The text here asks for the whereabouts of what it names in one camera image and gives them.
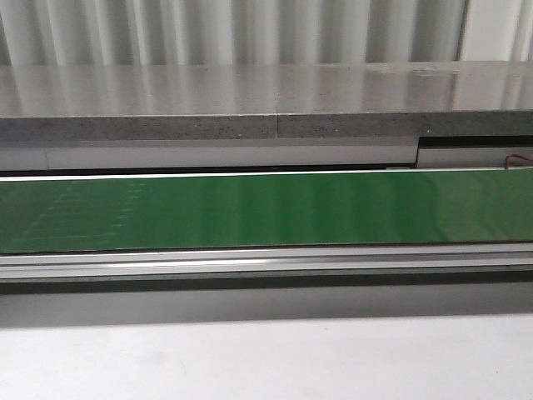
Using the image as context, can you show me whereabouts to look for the aluminium conveyor side rail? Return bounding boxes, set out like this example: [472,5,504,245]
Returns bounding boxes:
[1,242,532,280]

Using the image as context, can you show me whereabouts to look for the grey stone counter slab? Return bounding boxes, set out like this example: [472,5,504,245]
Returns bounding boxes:
[1,62,532,142]

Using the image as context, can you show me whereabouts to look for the white corrugated curtain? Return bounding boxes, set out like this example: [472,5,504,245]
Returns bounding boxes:
[1,1,532,66]

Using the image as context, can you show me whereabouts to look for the green conveyor belt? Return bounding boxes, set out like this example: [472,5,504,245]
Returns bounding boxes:
[1,169,532,254]

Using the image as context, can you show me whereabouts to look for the red wire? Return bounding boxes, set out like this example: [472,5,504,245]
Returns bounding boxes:
[503,153,533,169]

